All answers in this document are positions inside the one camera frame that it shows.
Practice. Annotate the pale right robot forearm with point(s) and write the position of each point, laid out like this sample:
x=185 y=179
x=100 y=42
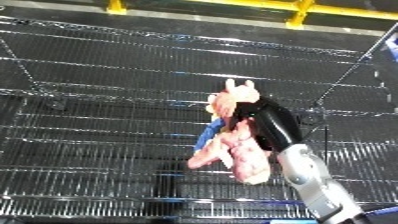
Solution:
x=317 y=186

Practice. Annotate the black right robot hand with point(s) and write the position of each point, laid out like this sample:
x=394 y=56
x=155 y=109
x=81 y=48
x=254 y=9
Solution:
x=273 y=125

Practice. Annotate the pink and yellow soft toy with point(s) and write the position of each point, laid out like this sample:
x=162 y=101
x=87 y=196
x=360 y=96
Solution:
x=240 y=146

